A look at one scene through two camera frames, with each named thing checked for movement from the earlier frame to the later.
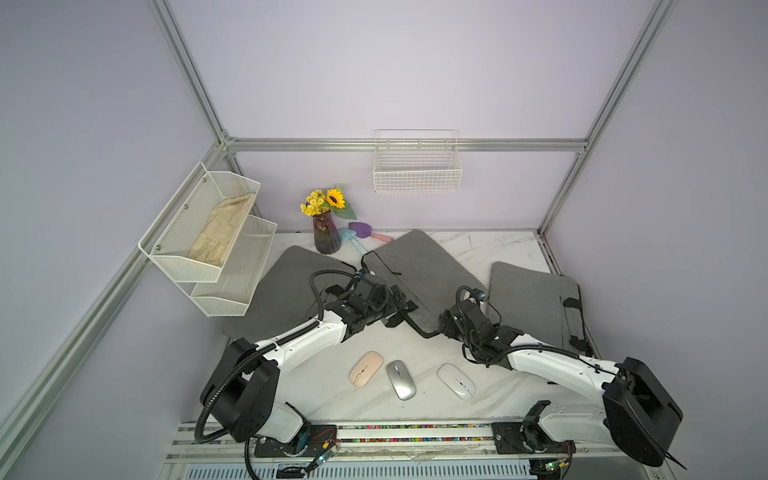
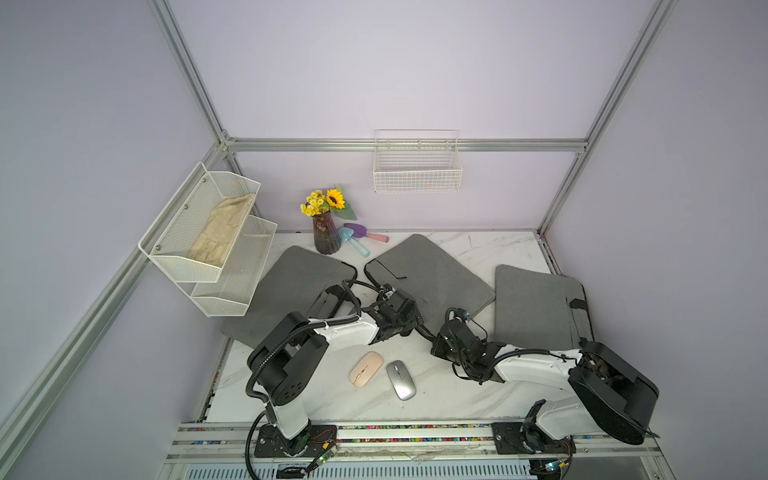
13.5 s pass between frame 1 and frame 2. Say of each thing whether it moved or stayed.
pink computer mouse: stayed
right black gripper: moved
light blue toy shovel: stayed
